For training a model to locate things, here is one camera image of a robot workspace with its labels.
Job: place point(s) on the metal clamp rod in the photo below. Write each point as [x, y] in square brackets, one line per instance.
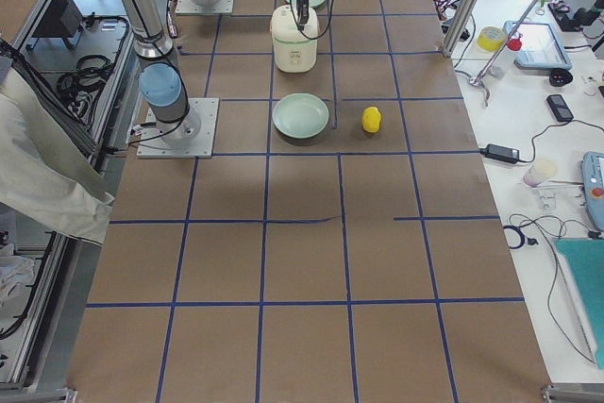
[477, 81]

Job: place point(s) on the aluminium frame post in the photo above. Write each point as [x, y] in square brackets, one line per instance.
[464, 2]

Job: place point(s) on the red capped squeeze bottle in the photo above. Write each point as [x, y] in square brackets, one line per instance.
[506, 58]

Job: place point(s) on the green plate by lemon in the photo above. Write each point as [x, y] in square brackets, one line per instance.
[300, 116]

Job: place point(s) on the black phone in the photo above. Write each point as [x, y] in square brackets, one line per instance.
[559, 108]

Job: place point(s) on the blue teach pendant tablet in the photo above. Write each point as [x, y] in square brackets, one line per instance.
[541, 49]

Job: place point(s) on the black power adapter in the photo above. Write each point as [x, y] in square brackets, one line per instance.
[500, 153]

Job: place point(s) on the white paper cup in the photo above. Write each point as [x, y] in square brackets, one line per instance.
[539, 172]

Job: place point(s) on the black round cup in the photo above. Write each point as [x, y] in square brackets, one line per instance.
[559, 77]

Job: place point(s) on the person beige trousers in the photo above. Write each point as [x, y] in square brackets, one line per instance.
[43, 174]

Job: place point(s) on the yellow tape roll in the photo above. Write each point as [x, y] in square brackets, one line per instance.
[490, 38]

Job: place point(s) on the cream rice cooker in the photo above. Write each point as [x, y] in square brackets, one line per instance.
[295, 51]

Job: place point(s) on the teal cutting mat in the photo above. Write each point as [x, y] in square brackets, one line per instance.
[585, 258]

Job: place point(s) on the yellow lemon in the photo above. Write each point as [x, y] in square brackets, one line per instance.
[371, 120]

